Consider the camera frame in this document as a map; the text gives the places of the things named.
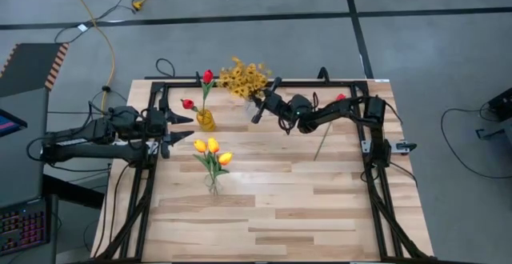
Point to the silver black table clamp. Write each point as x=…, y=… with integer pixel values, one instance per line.
x=400, y=147

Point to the backlit computer keyboard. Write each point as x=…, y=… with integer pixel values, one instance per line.
x=22, y=230

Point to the yellow orange artificial tulip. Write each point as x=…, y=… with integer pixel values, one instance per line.
x=200, y=146
x=225, y=158

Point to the white floor tag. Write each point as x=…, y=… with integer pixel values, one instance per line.
x=82, y=27

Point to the large black striped-edge mat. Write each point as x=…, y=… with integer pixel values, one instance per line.
x=28, y=66

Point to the amber glass bottle vase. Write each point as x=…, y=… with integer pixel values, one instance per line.
x=206, y=121

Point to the tall clear smooth glass vase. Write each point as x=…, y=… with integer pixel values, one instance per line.
x=208, y=186

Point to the dark screen device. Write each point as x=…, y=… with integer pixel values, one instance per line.
x=10, y=124

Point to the green stems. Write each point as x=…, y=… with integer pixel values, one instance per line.
x=213, y=145

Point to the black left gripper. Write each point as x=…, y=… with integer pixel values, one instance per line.
x=156, y=124

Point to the black desk crossbar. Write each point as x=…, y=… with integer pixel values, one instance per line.
x=72, y=192

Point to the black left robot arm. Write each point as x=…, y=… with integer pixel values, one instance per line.
x=80, y=152

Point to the grey side desk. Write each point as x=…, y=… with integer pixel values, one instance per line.
x=20, y=168

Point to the black equipment case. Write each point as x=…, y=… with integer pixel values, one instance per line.
x=502, y=104

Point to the clear ribbed glass vase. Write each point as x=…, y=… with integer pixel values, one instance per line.
x=249, y=106

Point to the silver metal bracket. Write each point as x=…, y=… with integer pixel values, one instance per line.
x=152, y=148
x=366, y=146

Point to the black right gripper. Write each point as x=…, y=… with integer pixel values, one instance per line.
x=278, y=105

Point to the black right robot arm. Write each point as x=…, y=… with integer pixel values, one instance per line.
x=336, y=110

